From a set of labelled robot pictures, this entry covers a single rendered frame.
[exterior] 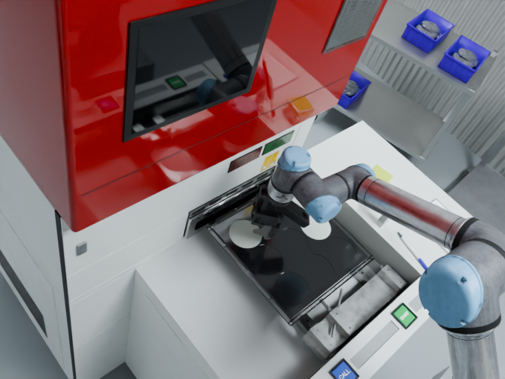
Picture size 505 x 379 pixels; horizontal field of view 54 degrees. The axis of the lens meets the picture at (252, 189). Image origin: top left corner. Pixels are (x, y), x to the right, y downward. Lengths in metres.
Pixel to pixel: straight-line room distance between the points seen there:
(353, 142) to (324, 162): 0.17
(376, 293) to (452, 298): 0.60
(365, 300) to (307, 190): 0.47
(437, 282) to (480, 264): 0.08
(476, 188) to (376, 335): 2.07
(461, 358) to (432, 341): 1.64
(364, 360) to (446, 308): 0.42
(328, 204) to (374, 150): 0.66
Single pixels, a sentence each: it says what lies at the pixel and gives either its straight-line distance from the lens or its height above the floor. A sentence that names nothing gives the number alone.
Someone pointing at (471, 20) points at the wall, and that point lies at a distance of 3.54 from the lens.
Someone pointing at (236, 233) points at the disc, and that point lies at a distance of 1.47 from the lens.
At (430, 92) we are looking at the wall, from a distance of 3.78.
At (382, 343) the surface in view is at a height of 0.96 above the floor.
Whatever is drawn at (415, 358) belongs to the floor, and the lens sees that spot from 2.61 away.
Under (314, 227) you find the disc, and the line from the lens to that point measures 1.57.
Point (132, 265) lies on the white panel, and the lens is 1.43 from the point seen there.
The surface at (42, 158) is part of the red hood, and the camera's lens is 0.99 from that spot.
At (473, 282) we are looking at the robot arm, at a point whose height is 1.43.
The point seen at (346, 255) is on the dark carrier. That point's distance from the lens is 1.55.
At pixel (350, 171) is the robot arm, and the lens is 1.27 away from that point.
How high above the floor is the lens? 2.10
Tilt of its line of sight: 49 degrees down
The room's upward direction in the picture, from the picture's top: 21 degrees clockwise
